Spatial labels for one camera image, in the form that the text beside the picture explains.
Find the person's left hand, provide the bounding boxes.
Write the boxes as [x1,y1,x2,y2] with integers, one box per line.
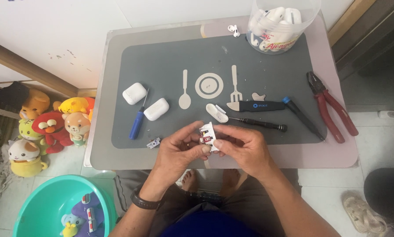
[150,120,212,195]

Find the person's right hand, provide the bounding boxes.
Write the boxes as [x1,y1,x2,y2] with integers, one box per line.
[212,124,278,182]

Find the white earbud case frame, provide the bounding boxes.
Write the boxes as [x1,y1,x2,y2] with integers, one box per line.
[198,122,221,152]

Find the person's left foot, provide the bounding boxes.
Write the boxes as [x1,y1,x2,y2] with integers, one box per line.
[181,169,199,193]

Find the person's foot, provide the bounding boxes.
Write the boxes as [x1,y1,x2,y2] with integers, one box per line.
[181,169,199,193]
[220,169,247,198]

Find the black precision screwdriver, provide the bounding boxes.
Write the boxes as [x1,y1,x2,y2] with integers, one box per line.
[229,117,288,133]

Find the person's right foot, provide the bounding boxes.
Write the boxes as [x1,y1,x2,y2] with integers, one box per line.
[220,169,247,198]

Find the white empty earbud case shell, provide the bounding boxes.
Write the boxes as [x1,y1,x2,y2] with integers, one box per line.
[205,103,230,124]

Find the white closed earbud case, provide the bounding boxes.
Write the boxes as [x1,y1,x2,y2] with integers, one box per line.
[143,97,170,122]
[122,82,148,105]

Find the black wristband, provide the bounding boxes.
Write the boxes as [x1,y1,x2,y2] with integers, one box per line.
[130,185,163,211]

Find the person's grey shorts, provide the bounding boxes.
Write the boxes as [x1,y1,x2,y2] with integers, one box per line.
[114,169,303,237]

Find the blue cap black screwdriver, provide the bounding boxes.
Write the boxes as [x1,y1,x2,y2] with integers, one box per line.
[281,96,326,142]

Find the person's blue shirt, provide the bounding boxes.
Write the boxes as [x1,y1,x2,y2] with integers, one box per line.
[160,210,261,237]

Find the grey cutlery print placemat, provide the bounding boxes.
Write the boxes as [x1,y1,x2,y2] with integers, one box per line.
[111,33,328,149]

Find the tan dog plush toy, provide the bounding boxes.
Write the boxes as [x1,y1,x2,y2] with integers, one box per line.
[62,112,91,147]

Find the purple plush toy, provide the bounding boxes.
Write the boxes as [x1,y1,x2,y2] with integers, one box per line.
[71,192,106,237]

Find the white earbud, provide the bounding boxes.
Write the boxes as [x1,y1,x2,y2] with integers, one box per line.
[227,24,241,38]

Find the blue elephant plush toy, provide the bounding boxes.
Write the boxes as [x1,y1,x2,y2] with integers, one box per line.
[60,213,87,236]

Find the clear jar of earbud cases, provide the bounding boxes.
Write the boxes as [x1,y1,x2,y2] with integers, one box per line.
[246,0,322,55]

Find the red monster plush toy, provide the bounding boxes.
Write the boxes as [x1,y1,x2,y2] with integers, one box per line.
[31,111,74,154]

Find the small yellow duck plush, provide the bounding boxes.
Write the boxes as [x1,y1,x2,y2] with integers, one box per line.
[62,222,80,237]

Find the beige sandal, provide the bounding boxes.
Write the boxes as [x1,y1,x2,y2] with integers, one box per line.
[341,190,387,234]

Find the teal plastic basin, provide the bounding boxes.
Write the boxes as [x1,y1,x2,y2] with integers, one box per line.
[12,174,119,237]

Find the orange bear plush toy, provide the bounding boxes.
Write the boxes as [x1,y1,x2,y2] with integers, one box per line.
[19,88,51,120]

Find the black round stool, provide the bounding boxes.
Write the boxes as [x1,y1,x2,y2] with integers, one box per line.
[364,167,394,225]

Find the yellow tiger plush toy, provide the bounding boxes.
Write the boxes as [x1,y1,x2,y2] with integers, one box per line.
[18,119,49,156]

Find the white cat plush yellow pot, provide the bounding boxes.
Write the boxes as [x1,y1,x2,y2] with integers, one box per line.
[8,138,49,178]

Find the wooden plank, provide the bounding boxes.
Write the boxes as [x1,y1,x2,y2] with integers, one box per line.
[0,37,97,98]

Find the blue handle screwdriver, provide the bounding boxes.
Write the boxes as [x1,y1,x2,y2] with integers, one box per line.
[128,88,150,140]

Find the black handle flat pry tool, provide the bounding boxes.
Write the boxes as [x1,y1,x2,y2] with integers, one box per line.
[226,100,286,113]

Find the red handle pliers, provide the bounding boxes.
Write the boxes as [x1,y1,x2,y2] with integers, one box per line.
[306,71,359,144]

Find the wooden door frame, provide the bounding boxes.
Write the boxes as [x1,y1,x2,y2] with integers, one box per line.
[327,0,394,71]

